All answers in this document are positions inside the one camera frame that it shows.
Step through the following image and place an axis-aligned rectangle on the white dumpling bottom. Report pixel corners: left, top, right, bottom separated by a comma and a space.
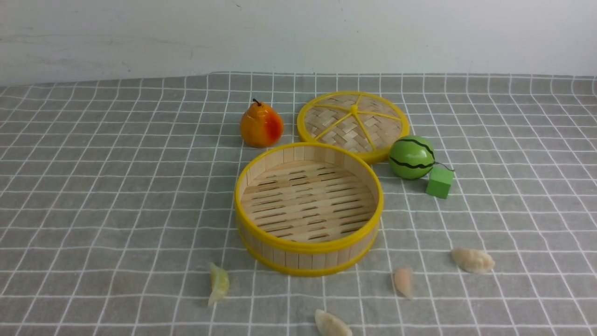
315, 309, 353, 336

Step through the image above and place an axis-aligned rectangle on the green wooden cube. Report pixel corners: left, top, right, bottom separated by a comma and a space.
425, 167, 455, 199

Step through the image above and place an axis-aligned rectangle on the orange toy pear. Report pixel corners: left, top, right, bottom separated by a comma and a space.
240, 98, 285, 147

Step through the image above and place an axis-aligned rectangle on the pale green dumpling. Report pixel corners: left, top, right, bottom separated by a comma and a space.
208, 262, 230, 307

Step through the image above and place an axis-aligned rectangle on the bamboo steamer tray yellow rim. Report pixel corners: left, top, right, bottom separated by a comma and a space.
233, 142, 384, 277

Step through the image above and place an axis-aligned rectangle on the grey checked tablecloth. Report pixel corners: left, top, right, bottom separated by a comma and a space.
0, 71, 597, 336

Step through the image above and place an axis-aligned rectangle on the green toy watermelon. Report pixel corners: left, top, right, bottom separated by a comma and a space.
388, 135, 436, 180

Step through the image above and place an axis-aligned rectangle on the pink dumpling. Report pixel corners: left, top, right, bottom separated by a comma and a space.
393, 267, 414, 300

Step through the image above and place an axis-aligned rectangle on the woven bamboo steamer lid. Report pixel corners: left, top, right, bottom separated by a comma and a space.
297, 91, 411, 164

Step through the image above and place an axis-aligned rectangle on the cream dumpling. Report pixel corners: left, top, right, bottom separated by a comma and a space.
451, 248, 495, 274

